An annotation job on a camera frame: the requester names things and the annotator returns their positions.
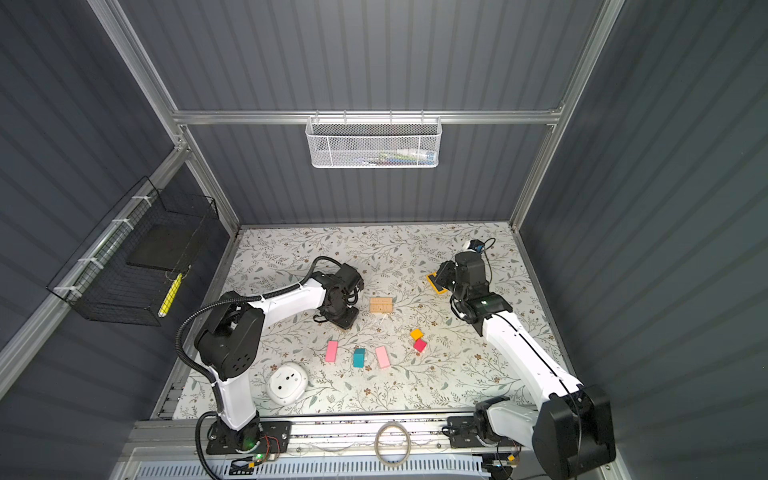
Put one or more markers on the black wire basket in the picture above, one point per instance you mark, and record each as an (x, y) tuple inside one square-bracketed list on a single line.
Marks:
[(123, 275)]

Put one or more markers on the dark pink rectangular block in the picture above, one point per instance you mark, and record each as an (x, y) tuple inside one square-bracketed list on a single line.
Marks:
[(331, 351)]

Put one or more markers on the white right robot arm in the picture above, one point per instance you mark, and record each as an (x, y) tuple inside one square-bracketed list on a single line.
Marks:
[(570, 429)]

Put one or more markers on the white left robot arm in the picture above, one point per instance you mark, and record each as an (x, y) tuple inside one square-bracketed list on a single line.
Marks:
[(229, 340)]

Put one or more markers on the yellow calculator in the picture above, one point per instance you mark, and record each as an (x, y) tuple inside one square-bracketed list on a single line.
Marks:
[(432, 281)]

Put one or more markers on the white round smart speaker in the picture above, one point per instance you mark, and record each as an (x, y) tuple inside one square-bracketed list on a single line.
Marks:
[(287, 384)]

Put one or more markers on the light pink wood block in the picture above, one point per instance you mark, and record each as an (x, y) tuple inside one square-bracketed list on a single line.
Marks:
[(382, 357)]

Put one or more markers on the teal wood block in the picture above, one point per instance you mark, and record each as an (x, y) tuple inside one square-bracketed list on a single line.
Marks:
[(359, 358)]

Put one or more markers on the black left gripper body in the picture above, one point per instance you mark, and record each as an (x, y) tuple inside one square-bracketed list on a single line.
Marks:
[(345, 316)]

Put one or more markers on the white wire mesh basket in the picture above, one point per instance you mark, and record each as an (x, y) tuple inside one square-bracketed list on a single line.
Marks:
[(369, 145)]

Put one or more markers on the magenta cube block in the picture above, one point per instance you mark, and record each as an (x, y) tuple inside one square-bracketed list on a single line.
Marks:
[(420, 345)]

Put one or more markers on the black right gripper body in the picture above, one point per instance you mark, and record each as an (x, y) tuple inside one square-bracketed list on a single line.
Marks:
[(447, 278)]

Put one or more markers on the roll of clear tape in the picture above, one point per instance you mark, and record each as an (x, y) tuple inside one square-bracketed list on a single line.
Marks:
[(392, 434)]

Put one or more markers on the yellow green marker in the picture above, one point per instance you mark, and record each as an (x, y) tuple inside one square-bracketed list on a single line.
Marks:
[(170, 296)]

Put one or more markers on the engraved rectangular wood block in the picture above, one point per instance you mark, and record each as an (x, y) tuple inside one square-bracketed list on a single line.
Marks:
[(381, 305)]

